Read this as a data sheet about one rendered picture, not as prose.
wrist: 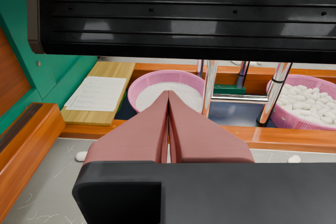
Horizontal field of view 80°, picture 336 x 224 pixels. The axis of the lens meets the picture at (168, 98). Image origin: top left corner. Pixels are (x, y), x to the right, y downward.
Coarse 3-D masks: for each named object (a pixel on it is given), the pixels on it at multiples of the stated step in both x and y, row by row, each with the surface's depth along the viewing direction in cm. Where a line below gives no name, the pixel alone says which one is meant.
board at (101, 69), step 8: (96, 64) 76; (104, 64) 76; (112, 64) 76; (120, 64) 76; (128, 64) 76; (96, 72) 72; (104, 72) 72; (112, 72) 72; (120, 72) 72; (128, 72) 72; (128, 80) 69; (120, 96) 61; (64, 112) 55; (72, 112) 55; (80, 112) 55; (88, 112) 55; (96, 112) 55; (104, 112) 55; (112, 112) 55; (64, 120) 52; (72, 120) 52; (80, 120) 52; (88, 120) 52; (96, 120) 52; (104, 120) 52; (112, 120) 54
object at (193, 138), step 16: (176, 96) 11; (176, 112) 8; (192, 112) 8; (176, 128) 7; (192, 128) 7; (208, 128) 7; (176, 144) 7; (192, 144) 6; (208, 144) 6; (224, 144) 6; (240, 144) 6; (176, 160) 7; (192, 160) 5; (208, 160) 5; (224, 160) 5; (240, 160) 5
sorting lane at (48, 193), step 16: (64, 144) 51; (80, 144) 51; (48, 160) 47; (64, 160) 47; (256, 160) 47; (272, 160) 47; (304, 160) 47; (320, 160) 47; (32, 176) 44; (48, 176) 44; (64, 176) 44; (32, 192) 41; (48, 192) 41; (64, 192) 41; (16, 208) 39; (32, 208) 39; (48, 208) 39; (64, 208) 39
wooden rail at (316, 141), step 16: (64, 128) 52; (80, 128) 52; (96, 128) 52; (112, 128) 52; (224, 128) 52; (240, 128) 52; (256, 128) 52; (272, 128) 52; (288, 128) 52; (256, 144) 49; (272, 144) 48; (288, 144) 48; (304, 144) 48; (320, 144) 48
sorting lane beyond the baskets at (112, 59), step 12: (108, 60) 87; (120, 60) 87; (132, 60) 87; (144, 60) 87; (156, 60) 87; (168, 60) 87; (180, 60) 87; (192, 60) 87; (204, 60) 87; (228, 60) 87
